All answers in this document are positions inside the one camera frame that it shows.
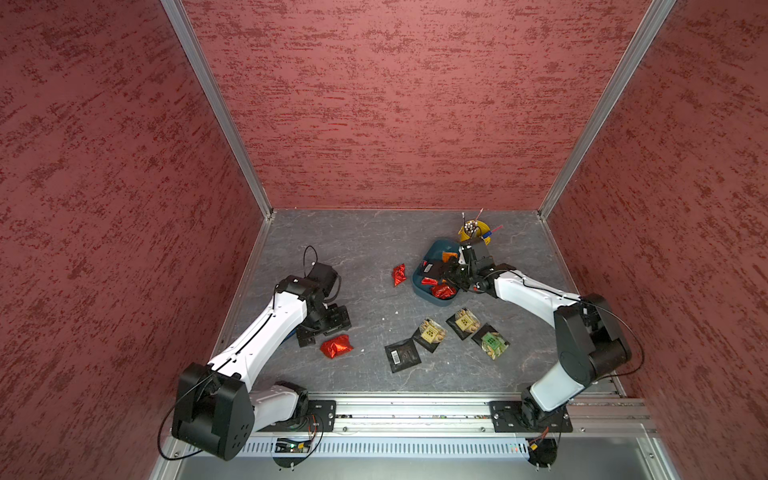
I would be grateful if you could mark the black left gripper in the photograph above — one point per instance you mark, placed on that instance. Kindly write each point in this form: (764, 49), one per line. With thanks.
(339, 321)

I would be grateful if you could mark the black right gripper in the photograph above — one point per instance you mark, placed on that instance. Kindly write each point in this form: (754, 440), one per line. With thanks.
(448, 272)

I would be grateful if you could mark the orange tea bag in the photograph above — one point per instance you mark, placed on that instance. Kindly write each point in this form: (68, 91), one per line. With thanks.
(450, 258)

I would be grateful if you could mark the black yellow label tea bag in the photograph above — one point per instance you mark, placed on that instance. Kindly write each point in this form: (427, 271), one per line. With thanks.
(429, 335)
(464, 323)

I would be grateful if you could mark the black green label tea bag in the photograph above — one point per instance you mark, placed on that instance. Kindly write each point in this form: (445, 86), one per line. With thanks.
(490, 341)

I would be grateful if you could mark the black barcode tea bag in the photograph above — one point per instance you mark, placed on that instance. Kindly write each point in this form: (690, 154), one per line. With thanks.
(402, 355)

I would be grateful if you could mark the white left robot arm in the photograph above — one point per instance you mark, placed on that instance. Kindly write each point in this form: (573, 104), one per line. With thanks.
(215, 410)

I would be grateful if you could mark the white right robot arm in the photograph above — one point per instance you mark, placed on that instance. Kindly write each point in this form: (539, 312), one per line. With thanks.
(589, 338)

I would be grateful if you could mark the teal plastic storage box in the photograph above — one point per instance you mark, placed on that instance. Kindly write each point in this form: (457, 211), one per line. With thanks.
(429, 288)

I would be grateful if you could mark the yellow metal pencil bucket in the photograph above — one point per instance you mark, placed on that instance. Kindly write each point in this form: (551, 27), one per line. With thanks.
(482, 234)

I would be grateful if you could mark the bundle of pencils with erasers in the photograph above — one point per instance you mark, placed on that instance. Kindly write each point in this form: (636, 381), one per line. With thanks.
(470, 227)

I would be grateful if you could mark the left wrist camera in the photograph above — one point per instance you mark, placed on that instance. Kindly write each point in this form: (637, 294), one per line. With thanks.
(327, 278)

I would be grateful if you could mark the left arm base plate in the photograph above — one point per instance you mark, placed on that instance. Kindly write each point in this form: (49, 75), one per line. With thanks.
(316, 415)

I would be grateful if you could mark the aluminium front rail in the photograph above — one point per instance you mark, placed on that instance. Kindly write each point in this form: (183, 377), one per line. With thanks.
(467, 415)

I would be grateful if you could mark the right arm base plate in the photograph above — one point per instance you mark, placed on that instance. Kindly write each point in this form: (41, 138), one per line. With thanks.
(510, 416)

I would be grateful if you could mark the left aluminium corner post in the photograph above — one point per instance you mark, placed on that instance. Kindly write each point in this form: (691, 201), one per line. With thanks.
(192, 48)

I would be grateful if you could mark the aluminium corner post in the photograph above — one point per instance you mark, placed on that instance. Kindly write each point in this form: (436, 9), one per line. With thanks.
(192, 48)
(646, 32)

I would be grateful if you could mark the right aluminium corner post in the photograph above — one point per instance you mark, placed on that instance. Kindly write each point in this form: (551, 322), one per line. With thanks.
(646, 32)

